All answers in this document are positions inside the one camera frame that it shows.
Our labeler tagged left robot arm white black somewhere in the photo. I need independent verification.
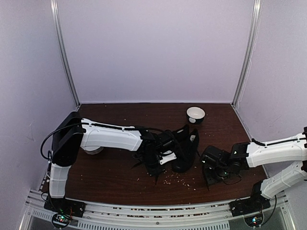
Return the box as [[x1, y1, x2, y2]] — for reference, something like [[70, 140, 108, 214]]
[[43, 111, 178, 213]]

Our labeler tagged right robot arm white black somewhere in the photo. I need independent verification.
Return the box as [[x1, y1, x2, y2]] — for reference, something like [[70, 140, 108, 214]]
[[201, 131, 307, 215]]

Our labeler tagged black white round bowl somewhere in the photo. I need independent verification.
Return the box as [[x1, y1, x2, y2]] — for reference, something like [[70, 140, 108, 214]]
[[186, 107, 206, 124]]

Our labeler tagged white scalloped bowl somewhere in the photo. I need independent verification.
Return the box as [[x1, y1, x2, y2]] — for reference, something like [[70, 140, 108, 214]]
[[83, 147, 104, 155]]

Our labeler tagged right controller board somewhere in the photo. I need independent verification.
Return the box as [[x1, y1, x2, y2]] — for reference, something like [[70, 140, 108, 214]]
[[244, 213, 264, 228]]

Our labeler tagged controller board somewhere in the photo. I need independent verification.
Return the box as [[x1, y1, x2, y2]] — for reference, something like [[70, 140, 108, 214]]
[[51, 213, 72, 229], [244, 213, 264, 228]]

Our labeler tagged left controller board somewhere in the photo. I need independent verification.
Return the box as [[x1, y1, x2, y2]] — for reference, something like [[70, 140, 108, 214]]
[[51, 213, 72, 229]]

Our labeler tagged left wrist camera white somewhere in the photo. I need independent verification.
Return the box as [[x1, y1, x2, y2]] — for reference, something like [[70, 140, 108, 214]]
[[159, 153, 177, 165]]

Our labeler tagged front aluminium rail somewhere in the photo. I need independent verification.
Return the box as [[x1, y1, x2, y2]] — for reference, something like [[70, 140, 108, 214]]
[[17, 190, 297, 230]]

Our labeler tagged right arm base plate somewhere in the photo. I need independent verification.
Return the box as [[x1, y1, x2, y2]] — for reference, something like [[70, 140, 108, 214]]
[[229, 197, 271, 217]]

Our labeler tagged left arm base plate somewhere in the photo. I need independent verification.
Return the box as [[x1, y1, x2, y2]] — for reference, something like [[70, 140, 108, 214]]
[[44, 198, 85, 218]]

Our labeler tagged right aluminium frame post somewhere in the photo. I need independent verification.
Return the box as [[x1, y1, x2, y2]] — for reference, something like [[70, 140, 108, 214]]
[[232, 0, 262, 109]]

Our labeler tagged aluminium frame post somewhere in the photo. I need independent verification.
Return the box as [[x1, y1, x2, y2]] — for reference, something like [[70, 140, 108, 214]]
[[50, 0, 81, 109], [232, 0, 262, 109]]

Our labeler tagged left aluminium frame post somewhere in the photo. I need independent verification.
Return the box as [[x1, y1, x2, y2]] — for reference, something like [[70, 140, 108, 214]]
[[50, 0, 81, 109]]

